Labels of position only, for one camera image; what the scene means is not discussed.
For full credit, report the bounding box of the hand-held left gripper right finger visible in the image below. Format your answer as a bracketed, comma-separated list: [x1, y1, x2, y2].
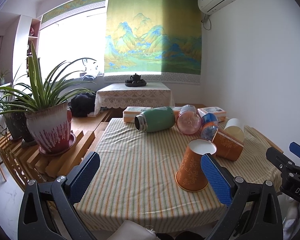
[201, 153, 283, 240]

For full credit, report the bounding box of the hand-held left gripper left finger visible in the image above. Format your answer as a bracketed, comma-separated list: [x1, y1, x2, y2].
[18, 151, 101, 240]

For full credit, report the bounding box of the orange patterned paper cup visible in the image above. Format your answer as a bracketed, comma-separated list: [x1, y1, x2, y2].
[175, 139, 217, 192]
[212, 129, 244, 161]

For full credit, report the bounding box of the blue printed plastic cup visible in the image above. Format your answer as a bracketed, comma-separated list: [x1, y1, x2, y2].
[200, 113, 219, 141]

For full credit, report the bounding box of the white paper cup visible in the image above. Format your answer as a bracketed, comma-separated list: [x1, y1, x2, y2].
[223, 118, 245, 143]

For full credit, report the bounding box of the pink transparent plastic cup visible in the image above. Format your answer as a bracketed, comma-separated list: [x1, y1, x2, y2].
[177, 104, 203, 135]

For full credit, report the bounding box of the wooden slatted bench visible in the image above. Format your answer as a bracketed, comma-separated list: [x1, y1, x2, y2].
[0, 110, 111, 189]

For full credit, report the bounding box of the red pot saucer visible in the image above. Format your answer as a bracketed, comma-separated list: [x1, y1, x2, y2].
[38, 132, 76, 157]

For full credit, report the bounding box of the striped tablecloth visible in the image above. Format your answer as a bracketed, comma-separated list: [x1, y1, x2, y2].
[74, 117, 284, 233]

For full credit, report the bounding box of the spider plant in glazed pot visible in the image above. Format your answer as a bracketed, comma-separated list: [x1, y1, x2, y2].
[4, 41, 98, 155]

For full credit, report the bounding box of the tissue pack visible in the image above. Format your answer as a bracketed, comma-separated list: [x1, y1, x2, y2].
[122, 106, 153, 124]
[197, 107, 228, 123]

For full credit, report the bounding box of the black bag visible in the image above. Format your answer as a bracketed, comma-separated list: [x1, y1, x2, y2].
[70, 92, 97, 118]

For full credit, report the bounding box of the white cloth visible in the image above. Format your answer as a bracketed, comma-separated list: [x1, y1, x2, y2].
[114, 219, 163, 240]

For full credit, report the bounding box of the green thermos bottle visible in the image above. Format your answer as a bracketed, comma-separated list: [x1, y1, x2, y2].
[134, 106, 176, 133]

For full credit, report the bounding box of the plant in dark pot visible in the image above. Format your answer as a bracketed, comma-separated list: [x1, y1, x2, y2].
[0, 70, 35, 143]

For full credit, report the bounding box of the lace-covered side table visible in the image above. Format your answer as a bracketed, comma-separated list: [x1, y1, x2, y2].
[94, 82, 176, 116]

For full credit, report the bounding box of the black tea tray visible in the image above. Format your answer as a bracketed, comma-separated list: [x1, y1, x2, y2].
[125, 79, 148, 88]

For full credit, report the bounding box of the landscape painting roller blind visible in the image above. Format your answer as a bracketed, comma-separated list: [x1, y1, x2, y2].
[103, 0, 203, 87]

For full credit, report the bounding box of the rolled-up landscape blind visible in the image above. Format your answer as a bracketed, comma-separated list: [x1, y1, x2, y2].
[41, 0, 108, 27]

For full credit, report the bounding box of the white wall shelf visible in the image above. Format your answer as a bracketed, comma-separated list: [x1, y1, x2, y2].
[13, 14, 42, 81]

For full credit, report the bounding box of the air conditioner cable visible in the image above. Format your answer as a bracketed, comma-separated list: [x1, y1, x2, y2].
[201, 13, 213, 31]

